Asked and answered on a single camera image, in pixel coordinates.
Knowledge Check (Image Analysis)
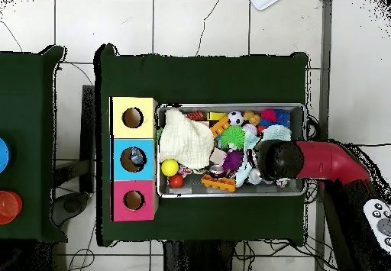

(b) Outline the blue spiky ball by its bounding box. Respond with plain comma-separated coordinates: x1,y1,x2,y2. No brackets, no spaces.
274,108,291,127

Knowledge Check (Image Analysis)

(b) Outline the orange toy brick with pegs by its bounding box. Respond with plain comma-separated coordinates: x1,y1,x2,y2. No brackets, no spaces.
209,115,231,137

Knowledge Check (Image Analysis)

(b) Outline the dark green table cloth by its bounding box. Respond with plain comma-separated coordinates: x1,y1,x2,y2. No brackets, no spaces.
95,44,309,247

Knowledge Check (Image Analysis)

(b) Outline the small soccer ball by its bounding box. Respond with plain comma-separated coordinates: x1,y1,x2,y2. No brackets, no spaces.
227,109,244,127

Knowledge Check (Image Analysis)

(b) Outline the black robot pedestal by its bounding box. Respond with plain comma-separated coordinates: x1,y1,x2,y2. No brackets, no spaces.
163,240,236,271

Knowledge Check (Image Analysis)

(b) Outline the purple spiky ball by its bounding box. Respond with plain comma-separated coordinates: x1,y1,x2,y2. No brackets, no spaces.
221,150,244,173

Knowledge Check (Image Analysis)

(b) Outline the white flat object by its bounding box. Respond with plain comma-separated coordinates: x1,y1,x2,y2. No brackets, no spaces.
249,0,283,11

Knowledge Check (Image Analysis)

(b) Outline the cream waffle cloth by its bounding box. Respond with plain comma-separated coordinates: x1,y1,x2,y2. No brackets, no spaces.
159,108,215,170

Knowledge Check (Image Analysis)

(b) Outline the red ball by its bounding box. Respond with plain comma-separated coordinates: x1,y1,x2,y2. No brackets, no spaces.
168,173,185,189

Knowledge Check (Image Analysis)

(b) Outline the crushed clear plastic bottle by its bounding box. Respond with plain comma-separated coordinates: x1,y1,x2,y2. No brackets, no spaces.
129,147,145,166

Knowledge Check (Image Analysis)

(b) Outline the orange flat toy plate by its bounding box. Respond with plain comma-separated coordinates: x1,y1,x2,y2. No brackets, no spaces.
201,173,237,192

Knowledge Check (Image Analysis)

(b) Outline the wooden box with three holes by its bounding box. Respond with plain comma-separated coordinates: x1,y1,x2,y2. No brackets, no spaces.
108,96,160,222

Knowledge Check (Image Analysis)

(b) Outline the wire mesh bin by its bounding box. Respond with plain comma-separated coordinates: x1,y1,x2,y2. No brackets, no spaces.
156,102,308,199

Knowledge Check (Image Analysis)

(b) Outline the green covered side table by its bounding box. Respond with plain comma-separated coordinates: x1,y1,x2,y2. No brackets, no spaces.
0,45,67,243

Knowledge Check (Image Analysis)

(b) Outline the blue cup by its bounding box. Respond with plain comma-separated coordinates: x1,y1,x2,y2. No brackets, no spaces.
0,137,12,174

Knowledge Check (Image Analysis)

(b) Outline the red cup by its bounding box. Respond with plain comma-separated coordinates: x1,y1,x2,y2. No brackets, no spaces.
0,190,24,225

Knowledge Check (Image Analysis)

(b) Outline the mint waffle cloth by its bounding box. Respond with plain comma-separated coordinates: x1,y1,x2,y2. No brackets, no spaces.
234,124,292,189

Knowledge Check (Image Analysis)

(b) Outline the green spiky ball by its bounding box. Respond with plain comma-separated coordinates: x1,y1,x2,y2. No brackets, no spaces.
219,125,246,150

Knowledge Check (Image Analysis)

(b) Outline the yellow ball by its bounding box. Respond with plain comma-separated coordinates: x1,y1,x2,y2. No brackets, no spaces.
160,158,179,177

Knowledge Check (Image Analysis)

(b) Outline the grey metal rail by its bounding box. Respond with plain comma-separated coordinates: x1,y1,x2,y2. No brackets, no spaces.
314,0,334,271

